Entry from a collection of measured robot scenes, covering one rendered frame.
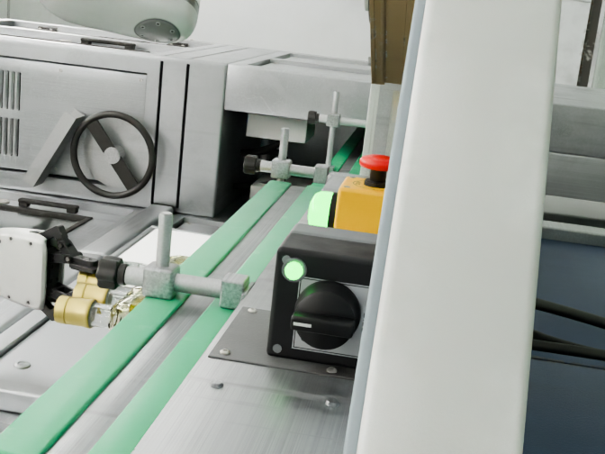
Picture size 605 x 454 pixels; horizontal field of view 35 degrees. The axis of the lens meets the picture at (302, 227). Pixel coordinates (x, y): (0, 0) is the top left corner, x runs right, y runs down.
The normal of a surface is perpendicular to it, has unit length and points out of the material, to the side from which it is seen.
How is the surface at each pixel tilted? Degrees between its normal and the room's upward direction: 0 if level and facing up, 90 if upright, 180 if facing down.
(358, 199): 90
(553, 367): 90
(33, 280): 73
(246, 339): 90
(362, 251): 90
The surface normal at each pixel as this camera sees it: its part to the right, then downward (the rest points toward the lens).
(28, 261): -0.43, 0.16
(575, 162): -0.15, 0.22
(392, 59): -0.18, 0.91
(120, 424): 0.11, -0.97
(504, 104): -0.06, -0.40
